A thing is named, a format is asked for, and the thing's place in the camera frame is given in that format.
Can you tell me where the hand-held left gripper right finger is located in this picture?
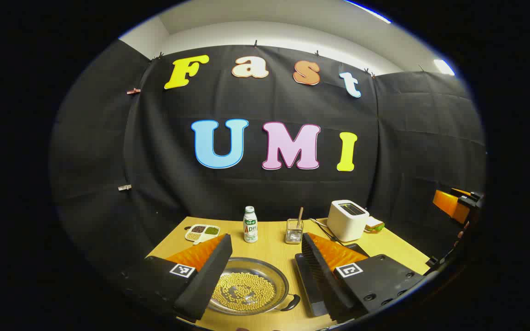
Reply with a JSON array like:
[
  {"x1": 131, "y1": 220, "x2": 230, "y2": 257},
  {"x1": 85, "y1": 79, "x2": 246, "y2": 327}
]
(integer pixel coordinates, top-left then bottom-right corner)
[{"x1": 301, "y1": 232, "x2": 426, "y2": 322}]

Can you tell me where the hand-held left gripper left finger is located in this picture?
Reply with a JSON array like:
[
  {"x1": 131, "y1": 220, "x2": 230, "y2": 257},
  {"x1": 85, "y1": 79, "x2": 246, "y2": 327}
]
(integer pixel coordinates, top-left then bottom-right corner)
[{"x1": 120, "y1": 234, "x2": 233, "y2": 321}]

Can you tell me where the black induction cooktop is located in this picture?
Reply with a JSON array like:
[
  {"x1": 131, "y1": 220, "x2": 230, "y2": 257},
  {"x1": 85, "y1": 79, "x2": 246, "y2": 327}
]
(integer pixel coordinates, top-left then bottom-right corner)
[{"x1": 295, "y1": 243, "x2": 370, "y2": 318}]

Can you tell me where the steel pot with black handles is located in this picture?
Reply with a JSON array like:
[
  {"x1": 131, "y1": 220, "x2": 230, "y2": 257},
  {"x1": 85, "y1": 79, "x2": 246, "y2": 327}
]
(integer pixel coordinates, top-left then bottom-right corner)
[{"x1": 207, "y1": 257, "x2": 301, "y2": 316}]

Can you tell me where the pile of yellow soybeans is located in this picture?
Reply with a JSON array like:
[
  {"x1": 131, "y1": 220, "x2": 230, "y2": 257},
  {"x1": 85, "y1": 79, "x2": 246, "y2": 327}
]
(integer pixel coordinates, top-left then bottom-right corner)
[{"x1": 212, "y1": 272, "x2": 276, "y2": 311}]

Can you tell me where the white divided dish of beans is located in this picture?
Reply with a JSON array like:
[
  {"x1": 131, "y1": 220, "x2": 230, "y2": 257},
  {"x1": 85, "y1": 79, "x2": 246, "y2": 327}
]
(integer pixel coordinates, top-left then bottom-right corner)
[{"x1": 184, "y1": 224, "x2": 221, "y2": 245}]

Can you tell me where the white toaster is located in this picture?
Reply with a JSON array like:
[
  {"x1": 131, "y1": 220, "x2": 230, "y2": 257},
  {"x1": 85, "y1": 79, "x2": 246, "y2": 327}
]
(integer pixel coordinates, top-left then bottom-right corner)
[{"x1": 327, "y1": 200, "x2": 370, "y2": 243}]

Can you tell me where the white bottle with green label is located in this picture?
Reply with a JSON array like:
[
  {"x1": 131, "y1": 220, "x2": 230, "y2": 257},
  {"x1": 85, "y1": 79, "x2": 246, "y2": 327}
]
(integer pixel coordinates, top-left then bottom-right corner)
[{"x1": 243, "y1": 206, "x2": 259, "y2": 243}]

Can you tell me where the sandwich with lettuce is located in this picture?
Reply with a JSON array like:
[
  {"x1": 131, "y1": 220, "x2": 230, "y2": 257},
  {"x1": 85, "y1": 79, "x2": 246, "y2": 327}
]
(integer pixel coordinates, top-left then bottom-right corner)
[{"x1": 364, "y1": 216, "x2": 385, "y2": 234}]

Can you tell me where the black toaster power cable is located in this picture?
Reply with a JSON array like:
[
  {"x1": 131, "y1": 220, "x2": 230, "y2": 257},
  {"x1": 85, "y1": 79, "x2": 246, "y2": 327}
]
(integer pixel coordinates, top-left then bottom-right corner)
[{"x1": 310, "y1": 218, "x2": 341, "y2": 244}]

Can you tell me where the wire mesh utensil holder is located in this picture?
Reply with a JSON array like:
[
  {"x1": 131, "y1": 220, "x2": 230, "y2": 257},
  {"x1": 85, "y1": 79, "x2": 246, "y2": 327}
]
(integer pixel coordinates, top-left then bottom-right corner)
[{"x1": 285, "y1": 218, "x2": 304, "y2": 244}]

